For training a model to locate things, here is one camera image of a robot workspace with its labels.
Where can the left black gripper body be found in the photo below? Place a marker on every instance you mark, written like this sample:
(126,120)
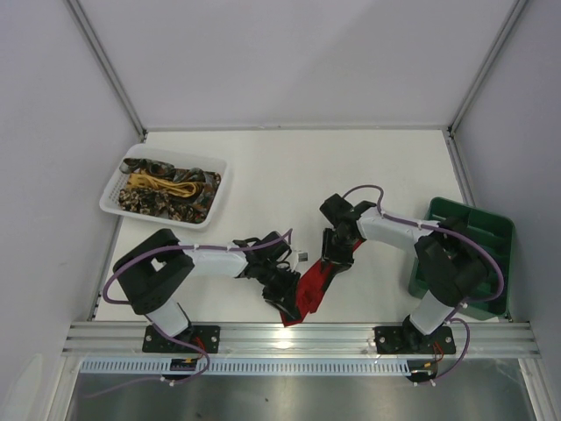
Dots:
(281,288)

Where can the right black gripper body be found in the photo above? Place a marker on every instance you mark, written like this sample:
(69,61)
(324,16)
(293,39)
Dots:
(335,256)

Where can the red necktie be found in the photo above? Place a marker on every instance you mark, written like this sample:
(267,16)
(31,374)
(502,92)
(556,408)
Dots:
(311,290)

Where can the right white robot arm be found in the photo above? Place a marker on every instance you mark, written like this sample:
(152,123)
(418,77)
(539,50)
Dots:
(452,264)

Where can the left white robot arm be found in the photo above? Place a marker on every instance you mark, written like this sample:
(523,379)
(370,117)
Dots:
(151,272)

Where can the dark multicolour patterned tie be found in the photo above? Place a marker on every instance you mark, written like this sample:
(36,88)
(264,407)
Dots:
(210,181)

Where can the brown floral tie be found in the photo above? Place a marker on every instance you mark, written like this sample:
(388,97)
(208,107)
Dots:
(155,203)

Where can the yellow patterned tie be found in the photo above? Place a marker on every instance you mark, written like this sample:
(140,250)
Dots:
(181,189)

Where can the green divided organizer tray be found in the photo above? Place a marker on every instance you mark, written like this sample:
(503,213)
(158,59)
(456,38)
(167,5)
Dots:
(495,234)

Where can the white plastic basket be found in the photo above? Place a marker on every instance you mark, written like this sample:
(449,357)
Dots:
(108,201)

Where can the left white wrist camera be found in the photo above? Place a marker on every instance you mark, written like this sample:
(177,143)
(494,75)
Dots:
(301,256)

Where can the white slotted cable duct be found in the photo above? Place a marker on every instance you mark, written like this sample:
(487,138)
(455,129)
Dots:
(244,366)

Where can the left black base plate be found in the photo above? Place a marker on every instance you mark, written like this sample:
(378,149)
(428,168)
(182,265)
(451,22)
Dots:
(205,337)

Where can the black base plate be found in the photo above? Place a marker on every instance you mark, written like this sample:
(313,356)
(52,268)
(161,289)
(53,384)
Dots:
(205,337)
(396,339)

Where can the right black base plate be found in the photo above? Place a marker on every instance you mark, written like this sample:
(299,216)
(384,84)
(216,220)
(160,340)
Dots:
(396,339)

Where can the aluminium mounting rail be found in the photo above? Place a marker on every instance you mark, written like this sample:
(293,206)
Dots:
(309,340)

